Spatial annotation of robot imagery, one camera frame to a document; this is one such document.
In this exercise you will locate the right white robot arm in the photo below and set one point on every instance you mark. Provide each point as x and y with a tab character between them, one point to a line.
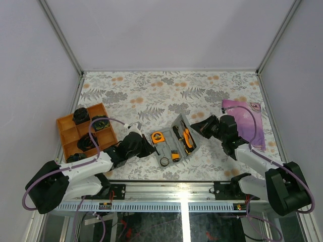
282	184

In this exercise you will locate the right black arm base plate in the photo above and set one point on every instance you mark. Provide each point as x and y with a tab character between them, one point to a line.
229	190

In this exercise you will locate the black orange rolled belt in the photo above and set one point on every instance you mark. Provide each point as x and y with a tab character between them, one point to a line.
86	143

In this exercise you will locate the orange tape measure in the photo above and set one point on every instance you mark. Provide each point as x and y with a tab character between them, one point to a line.
157	137

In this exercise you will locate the orange black pliers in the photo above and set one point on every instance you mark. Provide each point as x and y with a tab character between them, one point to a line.
187	139

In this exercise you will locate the aluminium front rail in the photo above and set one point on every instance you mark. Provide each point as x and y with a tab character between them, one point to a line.
169	191

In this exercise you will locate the grey plastic tool case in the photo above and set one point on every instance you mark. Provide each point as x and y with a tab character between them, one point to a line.
172	143

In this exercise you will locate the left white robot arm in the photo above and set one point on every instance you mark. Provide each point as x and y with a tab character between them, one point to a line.
55	183

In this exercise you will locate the yellow black screwdriver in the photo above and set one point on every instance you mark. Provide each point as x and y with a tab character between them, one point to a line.
176	132

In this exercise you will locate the small black tape roll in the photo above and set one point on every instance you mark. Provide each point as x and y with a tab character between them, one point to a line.
164	162

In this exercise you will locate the purple folded cloth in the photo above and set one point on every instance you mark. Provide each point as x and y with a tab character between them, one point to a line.
249	121

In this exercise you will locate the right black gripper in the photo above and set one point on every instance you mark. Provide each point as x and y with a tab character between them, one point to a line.
203	126

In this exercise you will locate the black rolled belt front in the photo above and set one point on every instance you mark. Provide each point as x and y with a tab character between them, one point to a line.
76	157

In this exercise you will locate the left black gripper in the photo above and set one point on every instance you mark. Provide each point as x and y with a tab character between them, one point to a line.
149	148

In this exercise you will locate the screwdriver bit set holder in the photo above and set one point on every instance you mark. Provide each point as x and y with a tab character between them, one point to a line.
175	155

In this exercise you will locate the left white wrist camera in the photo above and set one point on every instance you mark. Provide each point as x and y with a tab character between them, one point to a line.
134	127

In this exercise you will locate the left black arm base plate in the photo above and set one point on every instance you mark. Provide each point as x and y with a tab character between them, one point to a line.
116	192

